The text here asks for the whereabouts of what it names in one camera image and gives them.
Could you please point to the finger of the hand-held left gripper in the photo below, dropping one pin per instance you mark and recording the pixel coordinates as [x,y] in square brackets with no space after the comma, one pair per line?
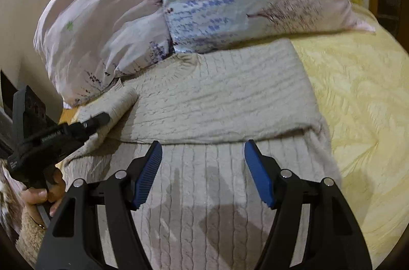
[94,122]

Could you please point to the dark cabinet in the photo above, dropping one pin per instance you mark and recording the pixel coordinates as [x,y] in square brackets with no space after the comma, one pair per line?
[6,116]

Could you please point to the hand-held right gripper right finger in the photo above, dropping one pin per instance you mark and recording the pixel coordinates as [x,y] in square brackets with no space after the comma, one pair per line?
[258,174]

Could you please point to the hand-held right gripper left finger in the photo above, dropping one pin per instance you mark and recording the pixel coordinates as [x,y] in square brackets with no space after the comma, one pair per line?
[148,174]

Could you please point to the pink floral pillow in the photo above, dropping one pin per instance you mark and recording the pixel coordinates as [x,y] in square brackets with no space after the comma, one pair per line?
[96,21]

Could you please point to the person's left hand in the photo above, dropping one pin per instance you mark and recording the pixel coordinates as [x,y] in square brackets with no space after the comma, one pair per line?
[56,185]

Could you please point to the yellow patterned bedsheet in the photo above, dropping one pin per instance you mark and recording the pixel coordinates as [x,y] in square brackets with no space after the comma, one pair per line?
[364,104]

